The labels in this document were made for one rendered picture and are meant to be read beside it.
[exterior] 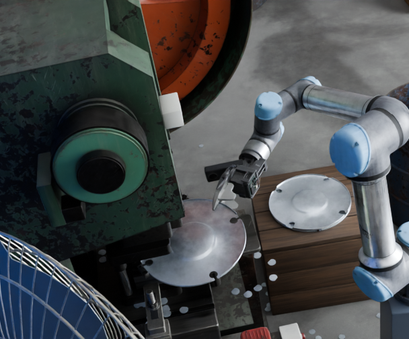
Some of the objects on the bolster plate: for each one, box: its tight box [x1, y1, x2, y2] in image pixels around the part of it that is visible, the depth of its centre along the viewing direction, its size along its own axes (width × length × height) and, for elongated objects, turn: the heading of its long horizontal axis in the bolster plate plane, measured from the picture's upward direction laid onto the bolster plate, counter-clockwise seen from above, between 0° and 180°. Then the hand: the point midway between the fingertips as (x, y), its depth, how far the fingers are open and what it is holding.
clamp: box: [143, 283, 172, 339], centre depth 185 cm, size 6×17×10 cm, turn 19°
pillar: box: [117, 269, 133, 296], centre depth 189 cm, size 2×2×14 cm
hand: (213, 206), depth 203 cm, fingers closed
